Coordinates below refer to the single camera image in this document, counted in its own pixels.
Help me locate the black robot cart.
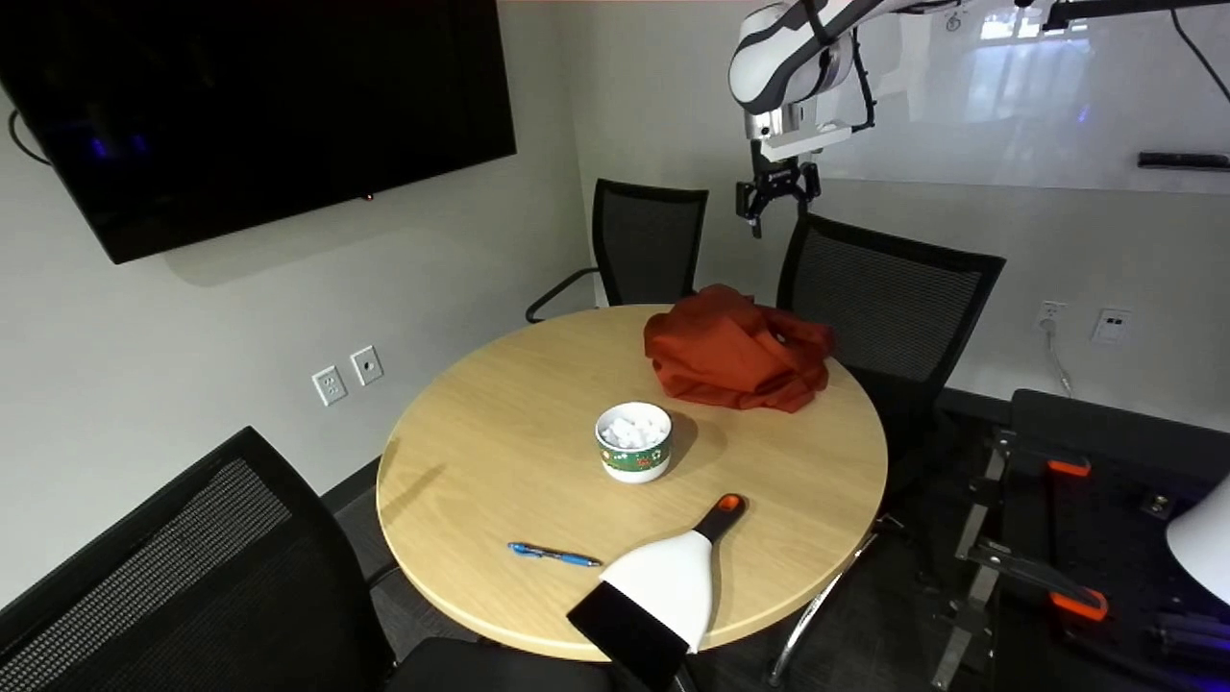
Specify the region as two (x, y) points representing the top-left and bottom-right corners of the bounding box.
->
(895, 384), (1230, 692)

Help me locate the black marker tray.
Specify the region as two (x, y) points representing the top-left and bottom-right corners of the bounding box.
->
(1133, 149), (1230, 177)

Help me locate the white wall plate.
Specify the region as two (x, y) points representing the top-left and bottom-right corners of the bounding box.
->
(308, 361), (350, 410)
(344, 341), (388, 391)

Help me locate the glass whiteboard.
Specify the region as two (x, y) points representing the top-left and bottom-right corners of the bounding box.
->
(819, 0), (1230, 197)

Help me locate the white power cable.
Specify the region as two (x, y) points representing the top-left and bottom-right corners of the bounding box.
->
(1041, 319), (1079, 398)

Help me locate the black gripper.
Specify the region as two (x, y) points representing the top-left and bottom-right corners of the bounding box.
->
(734, 159), (827, 242)

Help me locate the white scraper orange black handle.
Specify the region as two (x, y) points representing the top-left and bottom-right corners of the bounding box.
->
(596, 488), (749, 652)

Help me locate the wide black mesh chair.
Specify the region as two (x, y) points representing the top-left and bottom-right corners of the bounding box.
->
(771, 209), (1012, 504)

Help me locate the white green bowl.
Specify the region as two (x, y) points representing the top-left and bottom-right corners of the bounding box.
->
(586, 398), (675, 488)

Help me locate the blue pen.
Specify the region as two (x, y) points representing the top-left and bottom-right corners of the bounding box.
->
(502, 538), (607, 574)

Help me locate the black wall television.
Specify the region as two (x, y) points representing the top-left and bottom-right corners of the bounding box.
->
(0, 0), (520, 269)

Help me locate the metal table leg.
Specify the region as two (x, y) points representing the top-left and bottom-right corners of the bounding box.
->
(763, 516), (892, 684)

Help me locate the red cloth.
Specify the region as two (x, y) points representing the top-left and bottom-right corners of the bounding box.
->
(641, 282), (836, 414)

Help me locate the black mesh chair with armrest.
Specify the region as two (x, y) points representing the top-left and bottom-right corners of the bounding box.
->
(520, 177), (712, 327)

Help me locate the black padded office chair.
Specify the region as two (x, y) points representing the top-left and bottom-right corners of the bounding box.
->
(0, 424), (620, 692)

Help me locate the black hanging cable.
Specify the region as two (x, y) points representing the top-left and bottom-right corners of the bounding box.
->
(1168, 5), (1230, 106)

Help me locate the white outlet with plugged cable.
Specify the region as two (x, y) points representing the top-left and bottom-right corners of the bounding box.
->
(1033, 296), (1076, 341)

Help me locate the white outlet with dark ports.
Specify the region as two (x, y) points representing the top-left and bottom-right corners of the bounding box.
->
(1092, 305), (1138, 345)

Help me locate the orange handled bar clamp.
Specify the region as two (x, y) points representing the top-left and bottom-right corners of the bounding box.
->
(927, 536), (1115, 692)
(958, 425), (1095, 561)

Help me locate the black television cable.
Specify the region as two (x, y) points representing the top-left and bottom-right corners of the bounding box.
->
(0, 104), (57, 170)

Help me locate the black flat rectangular object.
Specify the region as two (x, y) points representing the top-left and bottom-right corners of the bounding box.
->
(563, 582), (696, 692)

